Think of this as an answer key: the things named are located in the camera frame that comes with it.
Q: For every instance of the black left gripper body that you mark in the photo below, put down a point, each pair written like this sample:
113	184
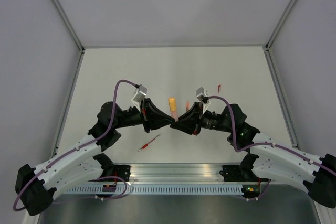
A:
145	120

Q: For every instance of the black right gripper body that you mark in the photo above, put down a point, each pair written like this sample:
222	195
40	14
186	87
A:
199	119

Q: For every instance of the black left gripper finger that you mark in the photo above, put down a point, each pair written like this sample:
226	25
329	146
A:
155	115
155	125

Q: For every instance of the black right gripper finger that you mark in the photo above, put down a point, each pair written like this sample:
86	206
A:
187	127
191	115

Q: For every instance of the orange highlighter pen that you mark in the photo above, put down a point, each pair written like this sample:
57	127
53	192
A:
187	106

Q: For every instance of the small orange cap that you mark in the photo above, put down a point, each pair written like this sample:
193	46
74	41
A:
172	104

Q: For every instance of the pencil shaped pink pen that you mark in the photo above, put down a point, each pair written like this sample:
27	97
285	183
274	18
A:
174	114

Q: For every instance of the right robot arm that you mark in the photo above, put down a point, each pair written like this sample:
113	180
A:
266	159

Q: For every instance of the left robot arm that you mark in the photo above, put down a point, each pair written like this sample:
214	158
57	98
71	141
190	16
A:
39	186

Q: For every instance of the red thin pen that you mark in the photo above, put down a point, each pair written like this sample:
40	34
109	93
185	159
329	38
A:
148	143

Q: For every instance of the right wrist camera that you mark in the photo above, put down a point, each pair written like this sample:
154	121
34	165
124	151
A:
202	96

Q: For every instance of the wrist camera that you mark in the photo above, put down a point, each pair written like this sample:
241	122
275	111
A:
139	94
202	96

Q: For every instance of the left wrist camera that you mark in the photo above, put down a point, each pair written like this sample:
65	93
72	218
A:
139	94

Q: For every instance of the aluminium front rail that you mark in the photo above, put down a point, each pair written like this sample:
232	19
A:
202	173

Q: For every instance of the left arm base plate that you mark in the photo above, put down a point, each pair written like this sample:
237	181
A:
122	171

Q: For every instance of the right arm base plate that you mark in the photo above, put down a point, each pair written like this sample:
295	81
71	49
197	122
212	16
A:
233	173

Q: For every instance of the right side table rail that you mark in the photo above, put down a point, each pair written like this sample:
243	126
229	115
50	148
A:
282	99

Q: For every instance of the table rail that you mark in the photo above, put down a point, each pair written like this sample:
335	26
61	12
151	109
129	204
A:
62	120
282	99

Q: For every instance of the left side table rail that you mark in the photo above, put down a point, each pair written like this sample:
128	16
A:
62	120

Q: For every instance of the white slotted cable duct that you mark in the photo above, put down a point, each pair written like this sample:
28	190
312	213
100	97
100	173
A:
157	189

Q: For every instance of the right frame post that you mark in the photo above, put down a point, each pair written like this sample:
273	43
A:
284	16

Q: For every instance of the frame post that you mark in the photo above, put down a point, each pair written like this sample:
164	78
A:
69	27
284	16

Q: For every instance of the left frame post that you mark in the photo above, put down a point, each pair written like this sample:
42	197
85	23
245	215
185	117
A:
69	27

